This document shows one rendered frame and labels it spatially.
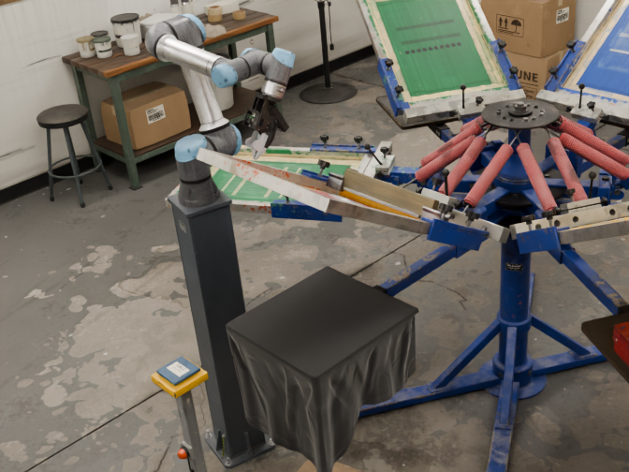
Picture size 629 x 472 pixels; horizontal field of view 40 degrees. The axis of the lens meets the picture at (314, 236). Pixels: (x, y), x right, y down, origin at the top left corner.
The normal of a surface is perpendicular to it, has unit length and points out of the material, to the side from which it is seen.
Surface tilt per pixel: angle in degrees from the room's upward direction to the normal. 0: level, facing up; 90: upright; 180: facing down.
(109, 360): 0
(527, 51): 92
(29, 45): 90
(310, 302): 0
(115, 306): 0
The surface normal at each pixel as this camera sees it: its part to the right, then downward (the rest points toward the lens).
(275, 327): -0.08, -0.87
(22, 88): 0.69, 0.30
